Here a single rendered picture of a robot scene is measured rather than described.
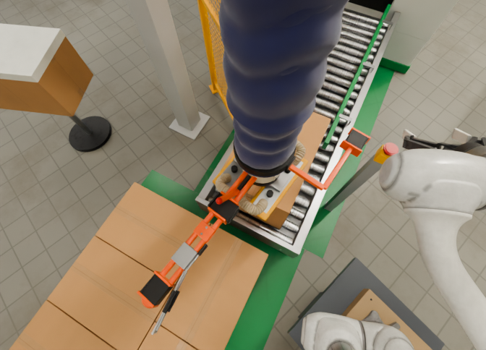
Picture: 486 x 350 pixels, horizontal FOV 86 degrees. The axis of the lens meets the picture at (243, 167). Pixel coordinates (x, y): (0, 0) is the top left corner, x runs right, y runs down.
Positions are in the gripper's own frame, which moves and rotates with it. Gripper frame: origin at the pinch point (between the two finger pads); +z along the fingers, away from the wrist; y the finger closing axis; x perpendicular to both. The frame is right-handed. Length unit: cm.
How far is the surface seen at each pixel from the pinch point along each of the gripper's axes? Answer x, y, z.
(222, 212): -27, -65, -4
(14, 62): 27, -202, 65
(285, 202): -42, -42, 26
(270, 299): -144, -52, 52
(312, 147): -23, -28, 51
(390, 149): -23, 8, 45
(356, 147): -12.7, -14.0, 22.4
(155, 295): -43, -83, -28
